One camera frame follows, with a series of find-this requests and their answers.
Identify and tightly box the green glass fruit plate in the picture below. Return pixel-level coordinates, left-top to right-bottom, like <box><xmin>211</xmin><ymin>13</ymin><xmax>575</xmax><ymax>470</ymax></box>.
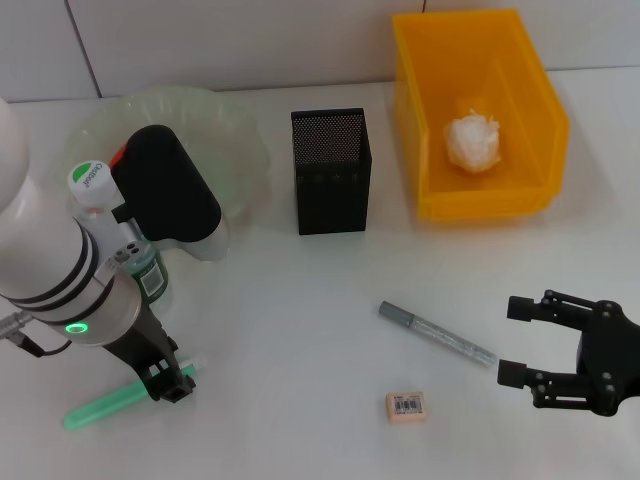
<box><xmin>66</xmin><ymin>84</ymin><xmax>272</xmax><ymax>232</ymax></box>

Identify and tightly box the left wrist camera housing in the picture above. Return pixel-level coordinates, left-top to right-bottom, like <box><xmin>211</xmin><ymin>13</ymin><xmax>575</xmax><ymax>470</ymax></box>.
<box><xmin>111</xmin><ymin>124</ymin><xmax>232</xmax><ymax>263</ymax></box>

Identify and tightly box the clear green-label water bottle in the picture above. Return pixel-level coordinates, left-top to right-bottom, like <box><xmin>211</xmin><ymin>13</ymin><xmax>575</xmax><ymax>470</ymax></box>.
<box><xmin>66</xmin><ymin>159</ymin><xmax>169</xmax><ymax>309</ymax></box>

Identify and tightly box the green pen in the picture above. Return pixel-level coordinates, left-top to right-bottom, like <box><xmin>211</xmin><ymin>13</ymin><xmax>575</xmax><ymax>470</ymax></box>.
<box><xmin>62</xmin><ymin>354</ymin><xmax>208</xmax><ymax>432</ymax></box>

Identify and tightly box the white paper ball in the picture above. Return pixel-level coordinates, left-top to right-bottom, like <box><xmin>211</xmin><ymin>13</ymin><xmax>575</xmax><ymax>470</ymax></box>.
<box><xmin>443</xmin><ymin>111</ymin><xmax>503</xmax><ymax>175</ymax></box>

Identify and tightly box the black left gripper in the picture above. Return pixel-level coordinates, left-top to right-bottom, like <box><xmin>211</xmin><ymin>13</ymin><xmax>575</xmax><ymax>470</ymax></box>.
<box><xmin>103</xmin><ymin>299</ymin><xmax>197</xmax><ymax>404</ymax></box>

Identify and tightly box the beige eraser with barcode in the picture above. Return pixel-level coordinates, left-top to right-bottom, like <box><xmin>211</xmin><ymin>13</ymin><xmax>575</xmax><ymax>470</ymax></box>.
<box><xmin>385</xmin><ymin>391</ymin><xmax>430</xmax><ymax>426</ymax></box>

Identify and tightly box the black mesh pen holder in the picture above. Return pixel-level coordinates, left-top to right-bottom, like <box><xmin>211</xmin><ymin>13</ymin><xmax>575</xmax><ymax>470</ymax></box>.
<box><xmin>290</xmin><ymin>106</ymin><xmax>375</xmax><ymax>236</ymax></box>

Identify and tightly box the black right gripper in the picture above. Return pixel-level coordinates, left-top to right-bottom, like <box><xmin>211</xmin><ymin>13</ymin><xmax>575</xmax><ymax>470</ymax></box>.
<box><xmin>496</xmin><ymin>288</ymin><xmax>640</xmax><ymax>418</ymax></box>

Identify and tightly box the grey marker pen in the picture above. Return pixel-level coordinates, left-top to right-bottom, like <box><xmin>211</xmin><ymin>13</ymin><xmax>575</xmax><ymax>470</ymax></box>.
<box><xmin>378</xmin><ymin>300</ymin><xmax>499</xmax><ymax>370</ymax></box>

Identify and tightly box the yellow plastic bin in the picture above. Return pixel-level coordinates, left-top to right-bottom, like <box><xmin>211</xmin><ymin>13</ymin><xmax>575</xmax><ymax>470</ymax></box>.
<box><xmin>391</xmin><ymin>8</ymin><xmax>572</xmax><ymax>222</ymax></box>

